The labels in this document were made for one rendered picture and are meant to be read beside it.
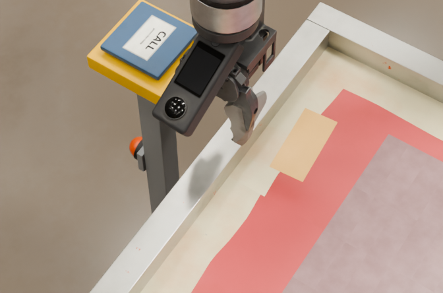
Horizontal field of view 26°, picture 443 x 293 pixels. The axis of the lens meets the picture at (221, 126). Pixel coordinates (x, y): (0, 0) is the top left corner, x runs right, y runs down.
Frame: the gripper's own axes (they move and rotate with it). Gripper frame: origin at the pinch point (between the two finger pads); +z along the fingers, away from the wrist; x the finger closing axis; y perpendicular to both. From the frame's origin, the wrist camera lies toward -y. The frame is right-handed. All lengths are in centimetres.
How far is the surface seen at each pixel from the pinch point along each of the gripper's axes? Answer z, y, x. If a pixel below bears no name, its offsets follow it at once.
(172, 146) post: 34.7, 12.8, 17.1
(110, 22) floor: 105, 71, 82
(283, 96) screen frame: 7.0, 13.2, -1.9
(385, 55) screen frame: 5.8, 25.7, -10.3
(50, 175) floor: 105, 25, 65
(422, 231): 9.2, 6.6, -26.1
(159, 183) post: 44.1, 10.1, 18.4
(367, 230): 9.2, 3.0, -20.4
